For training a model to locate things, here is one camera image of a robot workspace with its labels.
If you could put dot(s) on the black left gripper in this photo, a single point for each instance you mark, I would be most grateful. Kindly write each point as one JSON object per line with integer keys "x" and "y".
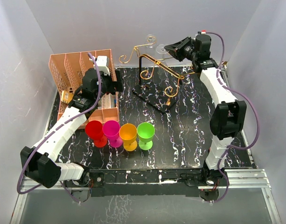
{"x": 115, "y": 86}

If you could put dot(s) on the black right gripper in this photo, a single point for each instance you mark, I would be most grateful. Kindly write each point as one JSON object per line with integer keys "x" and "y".
{"x": 177, "y": 49}

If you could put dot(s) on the clear wine glass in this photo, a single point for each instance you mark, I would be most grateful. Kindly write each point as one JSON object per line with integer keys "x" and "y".
{"x": 161, "y": 50}
{"x": 150, "y": 41}

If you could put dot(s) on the magenta wine glass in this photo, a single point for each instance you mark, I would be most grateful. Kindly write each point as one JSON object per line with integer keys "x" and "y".
{"x": 111, "y": 130}

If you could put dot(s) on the yellow wine glass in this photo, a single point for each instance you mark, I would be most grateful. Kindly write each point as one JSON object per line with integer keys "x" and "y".
{"x": 128, "y": 134}

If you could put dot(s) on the red wine glass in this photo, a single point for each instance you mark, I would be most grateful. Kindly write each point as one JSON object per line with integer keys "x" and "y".
{"x": 94, "y": 129}

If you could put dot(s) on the green wine glass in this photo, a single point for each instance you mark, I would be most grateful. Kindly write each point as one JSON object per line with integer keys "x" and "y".
{"x": 145, "y": 133}

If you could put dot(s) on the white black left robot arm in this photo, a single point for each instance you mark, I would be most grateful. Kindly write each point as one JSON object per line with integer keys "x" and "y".
{"x": 39, "y": 161}

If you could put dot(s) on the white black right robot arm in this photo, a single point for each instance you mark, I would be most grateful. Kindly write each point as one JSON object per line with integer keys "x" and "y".
{"x": 229, "y": 114}

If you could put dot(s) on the pink plastic file organizer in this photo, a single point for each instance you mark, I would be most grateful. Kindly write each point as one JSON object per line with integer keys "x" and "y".
{"x": 67, "y": 70}

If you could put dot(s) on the gold spiral notebook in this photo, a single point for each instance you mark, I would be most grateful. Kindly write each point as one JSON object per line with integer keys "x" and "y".
{"x": 66, "y": 96}

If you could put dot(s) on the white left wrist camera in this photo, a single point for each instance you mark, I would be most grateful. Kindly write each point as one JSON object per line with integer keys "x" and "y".
{"x": 103, "y": 64}

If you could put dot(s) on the gold wire wine glass rack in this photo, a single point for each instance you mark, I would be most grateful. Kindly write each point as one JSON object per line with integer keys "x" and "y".
{"x": 144, "y": 91}

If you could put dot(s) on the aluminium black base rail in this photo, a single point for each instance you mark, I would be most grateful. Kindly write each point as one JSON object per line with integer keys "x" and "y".
{"x": 150, "y": 196}

